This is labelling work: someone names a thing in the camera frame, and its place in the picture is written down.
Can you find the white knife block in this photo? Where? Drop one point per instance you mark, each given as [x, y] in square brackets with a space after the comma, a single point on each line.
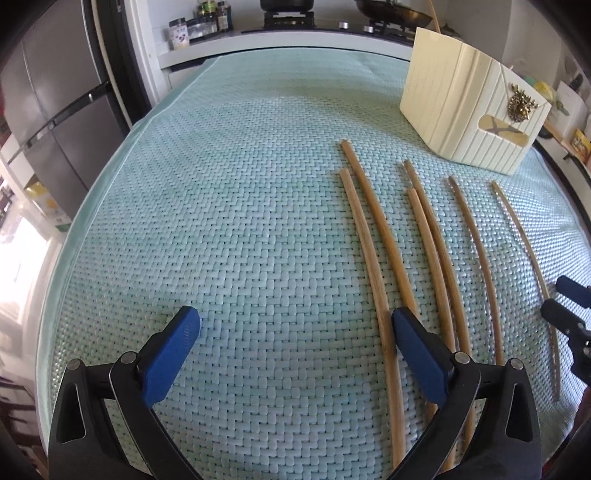
[570, 104]

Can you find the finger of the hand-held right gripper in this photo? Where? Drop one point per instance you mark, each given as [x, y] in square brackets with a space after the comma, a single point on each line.
[565, 321]
[577, 294]

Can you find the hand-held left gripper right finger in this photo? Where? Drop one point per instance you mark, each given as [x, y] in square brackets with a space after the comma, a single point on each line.
[418, 357]

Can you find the black pot with orange lid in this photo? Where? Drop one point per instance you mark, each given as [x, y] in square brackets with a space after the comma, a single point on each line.
[286, 5]

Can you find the light blue woven towel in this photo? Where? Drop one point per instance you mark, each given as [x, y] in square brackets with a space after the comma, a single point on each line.
[231, 230]

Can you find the black gas stove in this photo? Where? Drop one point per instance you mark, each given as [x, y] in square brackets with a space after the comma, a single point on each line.
[323, 28]

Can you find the yellow green cloth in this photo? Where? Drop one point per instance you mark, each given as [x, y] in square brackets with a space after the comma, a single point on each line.
[544, 91]

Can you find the wok with glass lid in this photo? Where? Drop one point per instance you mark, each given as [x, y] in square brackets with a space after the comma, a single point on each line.
[397, 14]

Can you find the grey refrigerator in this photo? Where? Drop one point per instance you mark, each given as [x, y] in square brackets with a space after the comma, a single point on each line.
[51, 92]

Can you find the cream ribbed utensil box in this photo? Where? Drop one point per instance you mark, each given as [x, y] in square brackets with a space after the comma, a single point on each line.
[443, 101]

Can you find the yellow cardboard box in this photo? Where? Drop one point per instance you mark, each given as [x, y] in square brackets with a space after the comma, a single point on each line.
[46, 207]

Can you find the seasoning bottle rack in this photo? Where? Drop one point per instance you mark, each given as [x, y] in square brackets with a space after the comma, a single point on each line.
[210, 16]

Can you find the white spice jar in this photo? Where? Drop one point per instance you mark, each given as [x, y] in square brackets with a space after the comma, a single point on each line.
[179, 34]

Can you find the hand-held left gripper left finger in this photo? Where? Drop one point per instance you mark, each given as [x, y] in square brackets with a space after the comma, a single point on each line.
[171, 355]

